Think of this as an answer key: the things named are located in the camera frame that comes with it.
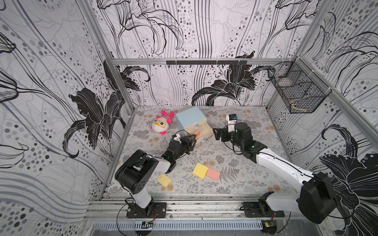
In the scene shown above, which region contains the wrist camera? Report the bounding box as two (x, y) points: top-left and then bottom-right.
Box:
(171, 133), (182, 143)
(226, 114), (238, 133)

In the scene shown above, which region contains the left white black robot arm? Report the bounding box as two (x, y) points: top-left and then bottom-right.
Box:
(115, 133), (196, 210)

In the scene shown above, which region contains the large yellow sticky note pad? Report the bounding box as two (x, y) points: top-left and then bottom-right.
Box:
(192, 163), (209, 179)

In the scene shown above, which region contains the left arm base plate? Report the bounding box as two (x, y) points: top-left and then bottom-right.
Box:
(127, 202), (167, 219)

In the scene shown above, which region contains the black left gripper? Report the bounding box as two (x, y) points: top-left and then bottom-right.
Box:
(173, 134), (196, 161)

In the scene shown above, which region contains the white slotted cable duct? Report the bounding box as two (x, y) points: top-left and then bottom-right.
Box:
(93, 219), (263, 231)

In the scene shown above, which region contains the light blue drawer cabinet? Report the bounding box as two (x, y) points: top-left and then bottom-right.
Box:
(176, 107), (214, 142)

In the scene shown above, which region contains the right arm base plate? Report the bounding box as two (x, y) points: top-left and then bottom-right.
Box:
(239, 202), (285, 219)

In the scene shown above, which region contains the small yellow sticky note pad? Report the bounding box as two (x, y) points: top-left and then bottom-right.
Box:
(157, 173), (172, 187)

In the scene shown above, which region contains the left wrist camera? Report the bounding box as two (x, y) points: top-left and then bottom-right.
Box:
(171, 133), (182, 143)

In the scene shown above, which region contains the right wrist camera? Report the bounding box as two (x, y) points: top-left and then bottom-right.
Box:
(226, 114), (238, 133)

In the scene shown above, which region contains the pink white plush toy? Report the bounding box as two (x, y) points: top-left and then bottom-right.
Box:
(150, 110), (175, 135)

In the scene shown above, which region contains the black wire basket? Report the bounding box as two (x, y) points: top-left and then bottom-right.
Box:
(267, 61), (331, 114)

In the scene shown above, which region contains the black bar on rail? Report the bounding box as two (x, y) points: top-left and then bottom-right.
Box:
(166, 60), (247, 65)

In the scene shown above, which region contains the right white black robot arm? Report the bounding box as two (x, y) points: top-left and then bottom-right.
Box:
(213, 123), (338, 224)

